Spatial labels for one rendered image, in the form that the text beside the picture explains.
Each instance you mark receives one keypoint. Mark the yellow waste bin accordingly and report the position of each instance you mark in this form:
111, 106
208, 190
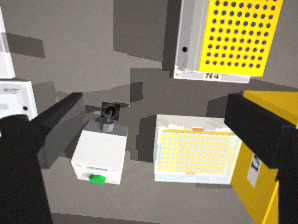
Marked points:
252, 180

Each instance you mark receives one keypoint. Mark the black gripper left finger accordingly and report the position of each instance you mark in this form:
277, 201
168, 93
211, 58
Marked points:
26, 147

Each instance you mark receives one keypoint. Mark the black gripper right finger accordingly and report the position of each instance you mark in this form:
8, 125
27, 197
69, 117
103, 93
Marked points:
274, 140

